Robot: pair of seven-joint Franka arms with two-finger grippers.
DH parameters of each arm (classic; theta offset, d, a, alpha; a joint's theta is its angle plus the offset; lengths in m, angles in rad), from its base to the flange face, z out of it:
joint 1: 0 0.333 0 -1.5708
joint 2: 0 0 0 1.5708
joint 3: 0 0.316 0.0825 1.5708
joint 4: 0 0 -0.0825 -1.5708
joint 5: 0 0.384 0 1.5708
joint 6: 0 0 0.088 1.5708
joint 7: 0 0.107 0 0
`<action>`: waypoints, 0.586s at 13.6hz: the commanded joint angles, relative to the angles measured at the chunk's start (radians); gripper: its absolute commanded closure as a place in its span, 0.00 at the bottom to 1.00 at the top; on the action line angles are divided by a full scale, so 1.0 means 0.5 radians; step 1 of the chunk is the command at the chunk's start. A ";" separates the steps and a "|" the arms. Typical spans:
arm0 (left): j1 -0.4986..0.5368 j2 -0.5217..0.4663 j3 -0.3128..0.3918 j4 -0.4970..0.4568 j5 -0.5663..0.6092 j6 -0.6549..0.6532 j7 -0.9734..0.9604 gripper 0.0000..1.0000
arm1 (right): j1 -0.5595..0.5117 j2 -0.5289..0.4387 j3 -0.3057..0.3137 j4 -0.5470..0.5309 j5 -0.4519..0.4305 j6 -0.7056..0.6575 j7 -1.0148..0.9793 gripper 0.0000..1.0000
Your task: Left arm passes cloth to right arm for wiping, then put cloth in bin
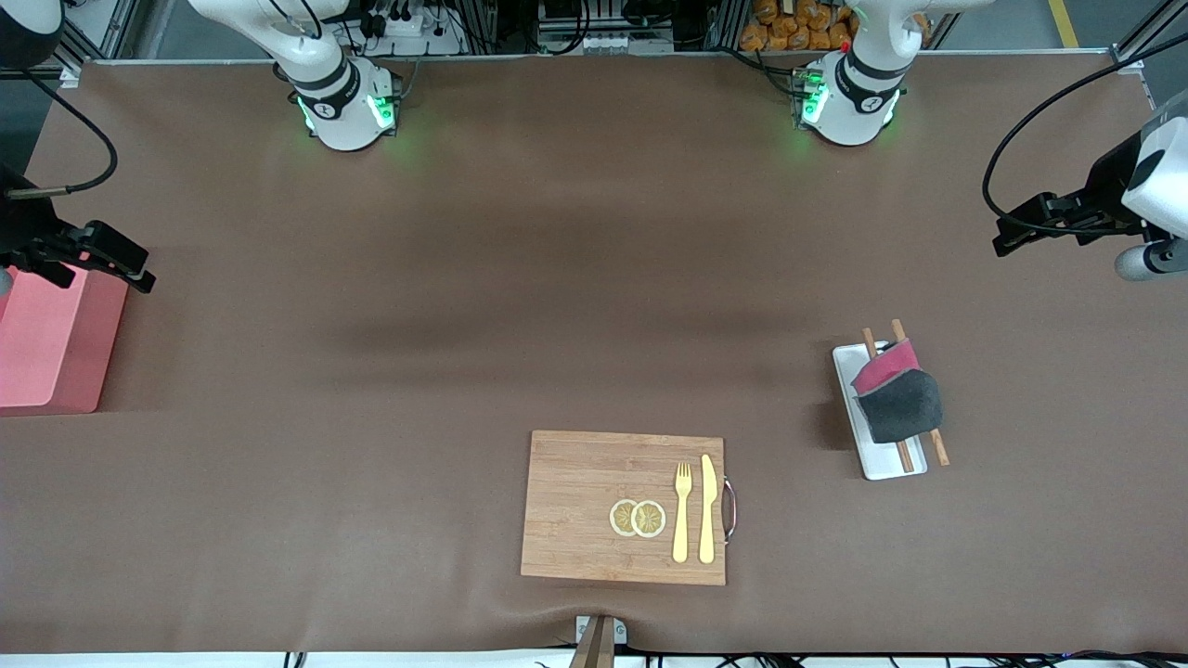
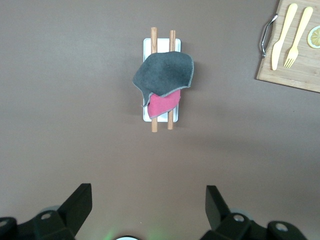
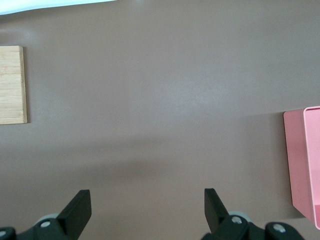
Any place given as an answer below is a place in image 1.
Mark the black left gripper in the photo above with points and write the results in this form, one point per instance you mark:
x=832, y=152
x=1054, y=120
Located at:
x=1104, y=190

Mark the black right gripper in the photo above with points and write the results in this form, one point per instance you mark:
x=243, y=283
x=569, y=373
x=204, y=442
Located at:
x=20, y=232

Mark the grey and pink cloth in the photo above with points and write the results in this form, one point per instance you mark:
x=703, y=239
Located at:
x=896, y=404

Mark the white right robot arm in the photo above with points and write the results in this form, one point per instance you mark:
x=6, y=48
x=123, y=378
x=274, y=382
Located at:
x=343, y=111

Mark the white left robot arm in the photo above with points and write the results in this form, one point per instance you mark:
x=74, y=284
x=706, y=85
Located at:
x=854, y=102

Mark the pink plastic box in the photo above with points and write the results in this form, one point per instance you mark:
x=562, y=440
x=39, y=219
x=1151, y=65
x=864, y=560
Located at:
x=56, y=353

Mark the white rectangular tray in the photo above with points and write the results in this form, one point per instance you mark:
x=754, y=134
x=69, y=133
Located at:
x=872, y=455

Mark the orange round items heap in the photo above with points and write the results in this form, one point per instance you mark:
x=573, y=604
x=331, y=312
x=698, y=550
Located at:
x=789, y=28

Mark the white power strip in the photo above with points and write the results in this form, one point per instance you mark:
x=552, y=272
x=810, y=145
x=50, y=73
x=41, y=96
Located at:
x=408, y=28

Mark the yellow knife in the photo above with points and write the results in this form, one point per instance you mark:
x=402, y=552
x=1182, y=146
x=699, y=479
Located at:
x=707, y=510

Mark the yellow fork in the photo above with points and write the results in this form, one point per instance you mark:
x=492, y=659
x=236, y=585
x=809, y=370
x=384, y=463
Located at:
x=682, y=520

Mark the grey electronics box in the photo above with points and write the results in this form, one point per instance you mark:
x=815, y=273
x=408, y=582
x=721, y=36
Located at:
x=603, y=42

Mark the lemon slice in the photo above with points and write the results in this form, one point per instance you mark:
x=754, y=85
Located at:
x=620, y=518
x=650, y=519

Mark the aluminium frame profile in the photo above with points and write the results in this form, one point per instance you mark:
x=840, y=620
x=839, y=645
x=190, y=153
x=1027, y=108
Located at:
x=102, y=28
x=1146, y=37

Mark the grey bracket with brown post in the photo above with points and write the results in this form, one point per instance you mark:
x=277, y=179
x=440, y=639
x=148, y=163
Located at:
x=599, y=640

